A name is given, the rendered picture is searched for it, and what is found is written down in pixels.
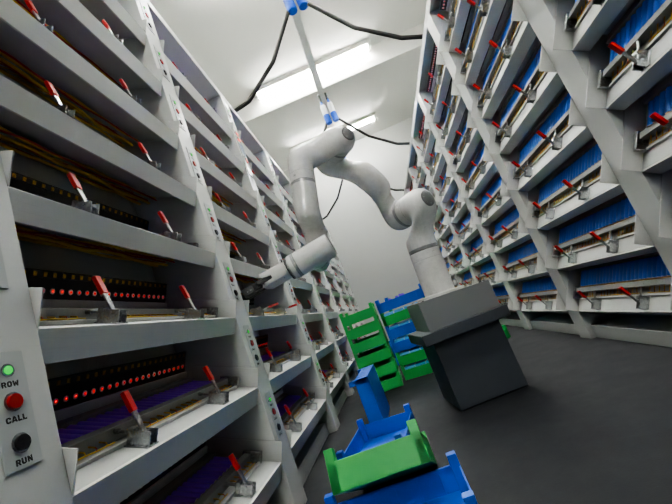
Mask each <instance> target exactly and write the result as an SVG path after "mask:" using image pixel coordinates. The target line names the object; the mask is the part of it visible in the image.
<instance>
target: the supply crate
mask: <svg viewBox="0 0 672 504"><path fill-rule="evenodd" d="M418 286H419V289H416V290H414V291H411V292H409V293H406V294H404V295H401V296H399V297H396V298H394V299H391V300H388V297H387V298H385V302H383V303H381V304H380V303H379V300H377V301H375V304H376V306H377V309H378V311H379V314H381V313H384V312H386V311H389V310H392V309H394V308H397V307H400V306H402V305H405V304H407V303H410V302H413V301H415V300H418V299H421V298H423V297H425V296H424V293H423V290H422V288H421V285H420V283H419V284H418Z"/></svg>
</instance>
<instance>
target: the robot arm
mask: <svg viewBox="0 0 672 504"><path fill-rule="evenodd" d="M354 145H355V135H354V133H353V131H352V130H351V129H350V128H348V127H345V126H337V127H333V128H330V129H328V130H326V131H324V132H322V133H321V134H319V135H318V136H316V137H315V138H313V139H311V140H309V141H307V142H305V143H303V144H300V145H298V146H296V147H294V148H293V149H292V150H291V151H290V153H289V155H288V170H289V177H290V185H291V192H292V199H293V206H294V212H295V216H296V219H297V222H298V224H299V226H300V228H301V230H302V233H303V236H304V239H305V242H306V245H305V246H303V247H302V248H300V249H298V250H297V251H295V252H293V253H292V254H290V255H288V256H287V257H285V259H284V260H283V263H280V264H278V265H276V266H274V267H272V268H270V269H268V270H266V271H265V272H263V273H261V274H259V275H258V278H260V279H261V280H259V281H257V282H255V283H254V284H252V285H250V286H248V287H247V288H245V289H243V290H242V292H243V294H244V296H245V298H246V299H247V298H250V299H252V298H254V297H255V296H257V295H259V294H260V293H262V292H264V291H265V290H267V289H274V288H276V287H278V286H279V285H281V284H283V283H284V282H286V281H287V280H289V279H291V278H293V279H296V278H298V279H299V278H300V277H302V276H304V275H305V274H307V273H309V272H310V271H312V270H315V271H318V272H321V271H324V270H326V269H327V268H328V266H329V264H330V260H331V259H333V258H334V257H336V256H337V253H336V250H335V248H334V246H333V244H332V243H331V241H330V240H329V238H328V237H327V233H326V229H325V226H324V222H323V219H322V216H321V213H320V208H319V201H318V194H317V187H316V180H315V174H314V168H317V169H318V170H319V171H320V172H321V173H323V174H324V175H326V176H329V177H332V178H339V179H343V180H347V181H349V182H351V183H353V184H355V185H356V186H358V187H359V188H360V189H361V190H363V191H364V192H365V193H367V194H368V195H369V196H370V197H371V198H372V200H373V201H374V202H375V204H376V205H377V207H378V209H379V211H380V213H381V215H382V216H383V218H384V220H385V222H386V223H387V224H388V225H389V226H390V227H391V228H392V229H395V230H405V229H407V228H409V227H410V226H412V228H411V232H410V234H409V237H408V239H407V242H406V247H407V250H408V253H409V255H410V258H411V261H412V264H413V266H414V269H415V272H416V274H417V277H418V280H419V282H420V285H421V288H422V290H423V293H424V296H425V298H423V299H420V300H417V302H418V303H419V302H422V301H423V300H424V301H425V300H429V299H432V298H435V297H438V296H441V295H444V294H447V293H449V292H452V291H455V290H458V289H461V288H464V287H465V286H464V285H461V286H458V287H454V286H455V285H458V281H457V279H456V278H454V280H453V279H451V276H450V274H449V271H448V269H447V266H446V264H445V261H444V259H443V256H442V253H441V251H440V248H439V246H438V243H437V241H436V238H435V235H434V224H435V219H436V212H437V205H436V201H435V198H434V197H433V195H432V194H431V193H430V192H429V191H428V190H426V189H423V188H417V189H414V190H412V191H410V192H409V193H407V194H406V195H405V196H403V197H402V198H400V199H399V200H396V199H395V198H394V197H393V196H392V194H391V192H390V191H391V187H390V183H389V181H388V180H387V178H386V177H385V176H384V175H383V174H382V173H381V172H380V171H379V170H378V169H376V168H375V167H374V166H373V165H371V164H370V163H368V162H364V161H351V160H347V159H345V157H346V156H347V155H348V154H349V152H350V151H351V150H352V149H353V147H354Z"/></svg>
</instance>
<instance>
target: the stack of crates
mask: <svg viewBox="0 0 672 504"><path fill-rule="evenodd" d="M368 305H369V308H367V309H364V310H362V311H359V312H356V313H354V314H351V315H348V313H346V314H345V317H343V314H342V313H341V314H339V317H340V320H341V323H342V325H343V328H344V331H345V333H346V336H347V339H348V341H349V344H350V347H351V349H352V352H353V355H354V358H355V360H356V363H357V366H358V368H359V369H361V368H364V367H367V366H369V365H372V364H374V366H375V369H376V372H377V374H378V377H379V380H380V382H381V385H382V387H383V390H384V392H386V391H389V390H392V389H395V388H397V387H400V386H403V385H404V384H403V379H402V374H401V372H400V369H399V367H398V364H397V362H396V359H395V357H394V354H393V351H392V349H391V346H390V344H389V341H388V339H387V336H386V334H385V331H384V329H383V326H382V323H381V321H380V318H379V316H378V313H377V311H376V308H375V306H374V303H371V302H370V303H368ZM371 317H373V318H374V321H371V322H369V323H366V324H363V325H361V326H358V327H355V328H353V326H352V325H353V324H355V323H358V322H360V321H363V320H366V319H368V318H371ZM347 326H349V328H350V330H348V328H347ZM375 331H379V332H378V333H376V334H373V335H370V336H368V337H365V338H362V339H360V340H358V339H357V338H359V337H362V336H364V335H367V334H370V333H372V332H375ZM352 340H354V341H355V342H354V343H353V341H352ZM382 344H383V345H382ZM380 345H381V346H380ZM377 346H378V347H377ZM374 347H375V348H374ZM372 348H373V349H372ZM369 349H370V350H369ZM366 350H367V351H366ZM364 351H365V352H364ZM358 353H359V355H358Z"/></svg>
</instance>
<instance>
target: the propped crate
mask: <svg viewBox="0 0 672 504"><path fill-rule="evenodd" d="M406 424H407V427H408V430H409V433H410V435H407V436H405V437H402V438H399V439H396V440H393V441H390V442H388V443H385V444H382V445H379V446H376V447H374V448H371V449H368V450H365V451H362V452H359V453H357V454H354V455H351V456H348V457H345V458H342V459H340V460H337V458H336V454H335V450H334V448H330V449H327V450H324V451H323V454H324V458H325V462H326V467H327V471H328V476H329V480H330V484H331V489H332V493H333V496H334V495H339V494H344V493H349V492H354V491H359V490H364V489H367V488H370V487H373V486H376V485H379V484H382V483H385V482H388V481H390V480H393V479H396V478H399V477H402V476H405V475H408V474H411V473H414V472H416V471H419V470H422V469H425V468H428V467H431V466H434V465H437V462H436V459H435V457H434V454H433V452H432V449H431V446H430V444H429V441H428V438H427V436H426V433H425V431H422V432H420V429H419V427H418V424H417V421H416V419H415V418H414V419H411V420H408V421H406Z"/></svg>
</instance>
